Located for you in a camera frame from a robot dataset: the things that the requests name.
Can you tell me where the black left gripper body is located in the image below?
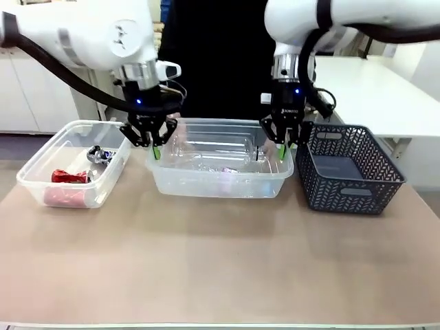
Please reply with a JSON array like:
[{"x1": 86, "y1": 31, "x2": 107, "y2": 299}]
[{"x1": 115, "y1": 80, "x2": 183, "y2": 135}]

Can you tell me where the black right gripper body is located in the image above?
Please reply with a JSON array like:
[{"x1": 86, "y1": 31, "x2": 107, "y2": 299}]
[{"x1": 269, "y1": 78, "x2": 307, "y2": 133}]

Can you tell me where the clear plastic bottle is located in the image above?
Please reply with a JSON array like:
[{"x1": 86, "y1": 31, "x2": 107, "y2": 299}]
[{"x1": 170, "y1": 133, "x2": 267, "y2": 170}]

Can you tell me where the dark grey woven plastic basket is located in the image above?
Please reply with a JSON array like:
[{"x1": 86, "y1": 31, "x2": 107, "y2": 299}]
[{"x1": 295, "y1": 124, "x2": 408, "y2": 216}]

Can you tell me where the person's left hand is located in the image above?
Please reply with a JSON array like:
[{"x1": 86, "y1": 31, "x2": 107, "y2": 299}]
[{"x1": 263, "y1": 135, "x2": 278, "y2": 157}]

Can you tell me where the person's right hand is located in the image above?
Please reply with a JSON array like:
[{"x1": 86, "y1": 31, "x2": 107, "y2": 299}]
[{"x1": 168, "y1": 111, "x2": 188, "y2": 138}]

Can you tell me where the crushed silver blue can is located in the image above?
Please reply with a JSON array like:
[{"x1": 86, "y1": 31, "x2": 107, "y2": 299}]
[{"x1": 86, "y1": 144, "x2": 117, "y2": 166}]

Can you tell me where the clear plastic bin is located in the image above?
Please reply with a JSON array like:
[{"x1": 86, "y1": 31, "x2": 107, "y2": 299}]
[
  {"x1": 15, "y1": 119, "x2": 133, "y2": 210},
  {"x1": 145, "y1": 117, "x2": 295, "y2": 199}
]

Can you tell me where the person in black clothes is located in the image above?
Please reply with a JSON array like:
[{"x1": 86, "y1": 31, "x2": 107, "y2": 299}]
[{"x1": 159, "y1": 0, "x2": 276, "y2": 122}]

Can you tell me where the crushed red can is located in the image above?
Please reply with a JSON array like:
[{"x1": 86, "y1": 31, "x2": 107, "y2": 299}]
[{"x1": 51, "y1": 168, "x2": 96, "y2": 185}]

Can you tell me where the large white table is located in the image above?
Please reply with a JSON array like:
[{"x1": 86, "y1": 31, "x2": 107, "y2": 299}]
[{"x1": 313, "y1": 56, "x2": 440, "y2": 160}]

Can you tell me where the white cabinet with wooden top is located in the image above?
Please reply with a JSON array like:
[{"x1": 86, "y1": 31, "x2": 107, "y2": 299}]
[{"x1": 0, "y1": 46, "x2": 116, "y2": 134}]

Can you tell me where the thin black camera cable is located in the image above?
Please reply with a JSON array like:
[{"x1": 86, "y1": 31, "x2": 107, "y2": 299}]
[{"x1": 158, "y1": 80, "x2": 188, "y2": 105}]

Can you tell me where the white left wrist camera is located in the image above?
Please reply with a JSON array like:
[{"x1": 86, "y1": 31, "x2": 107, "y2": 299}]
[{"x1": 156, "y1": 60, "x2": 182, "y2": 82}]

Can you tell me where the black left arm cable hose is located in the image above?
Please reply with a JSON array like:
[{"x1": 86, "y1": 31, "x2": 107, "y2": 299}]
[{"x1": 0, "y1": 12, "x2": 139, "y2": 113}]

